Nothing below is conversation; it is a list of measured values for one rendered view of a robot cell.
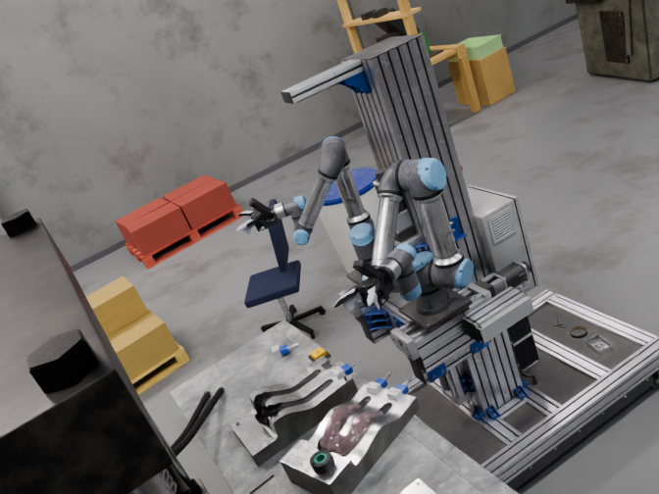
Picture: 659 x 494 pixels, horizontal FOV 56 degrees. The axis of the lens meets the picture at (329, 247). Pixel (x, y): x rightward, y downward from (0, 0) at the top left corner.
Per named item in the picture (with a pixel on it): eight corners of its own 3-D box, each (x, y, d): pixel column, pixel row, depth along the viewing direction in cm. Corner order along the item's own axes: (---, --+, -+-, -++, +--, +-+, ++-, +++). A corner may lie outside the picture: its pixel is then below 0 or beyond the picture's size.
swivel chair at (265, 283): (318, 299, 513) (274, 196, 473) (339, 325, 465) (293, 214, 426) (256, 330, 503) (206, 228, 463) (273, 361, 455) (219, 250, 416)
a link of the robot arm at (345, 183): (356, 251, 300) (316, 148, 278) (354, 237, 314) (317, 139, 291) (380, 243, 299) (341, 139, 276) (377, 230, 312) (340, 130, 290)
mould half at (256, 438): (329, 370, 282) (319, 347, 276) (359, 394, 260) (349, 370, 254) (234, 435, 265) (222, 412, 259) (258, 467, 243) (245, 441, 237)
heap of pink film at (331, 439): (354, 403, 247) (348, 387, 243) (388, 414, 234) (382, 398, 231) (312, 449, 232) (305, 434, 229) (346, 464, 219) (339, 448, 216)
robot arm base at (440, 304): (437, 289, 264) (431, 270, 260) (459, 301, 250) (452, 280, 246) (409, 307, 259) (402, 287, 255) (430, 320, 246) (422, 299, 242)
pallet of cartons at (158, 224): (226, 202, 836) (211, 171, 816) (248, 218, 750) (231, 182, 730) (128, 251, 798) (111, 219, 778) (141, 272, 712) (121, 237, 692)
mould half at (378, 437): (370, 392, 258) (361, 371, 254) (420, 408, 240) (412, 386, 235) (290, 481, 230) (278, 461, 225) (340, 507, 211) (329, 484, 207)
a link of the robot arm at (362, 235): (357, 263, 289) (347, 237, 284) (356, 250, 302) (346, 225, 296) (381, 254, 288) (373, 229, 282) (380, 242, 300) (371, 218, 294)
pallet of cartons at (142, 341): (174, 327, 560) (139, 266, 533) (195, 370, 481) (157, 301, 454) (47, 396, 530) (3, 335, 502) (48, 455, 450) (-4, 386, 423)
